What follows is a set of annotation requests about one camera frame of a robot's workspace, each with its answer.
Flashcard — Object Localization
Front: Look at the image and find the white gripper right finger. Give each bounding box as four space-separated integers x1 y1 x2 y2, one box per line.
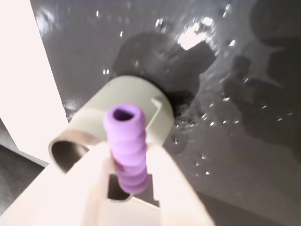
146 144 215 226

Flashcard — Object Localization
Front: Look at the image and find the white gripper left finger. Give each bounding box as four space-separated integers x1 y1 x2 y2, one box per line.
8 140 119 226

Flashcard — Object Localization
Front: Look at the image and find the purple ribbed pen grip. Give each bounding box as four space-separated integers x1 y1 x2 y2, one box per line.
104 103 150 195

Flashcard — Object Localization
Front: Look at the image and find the pale green cup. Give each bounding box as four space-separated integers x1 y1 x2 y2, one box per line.
48 75 174 175

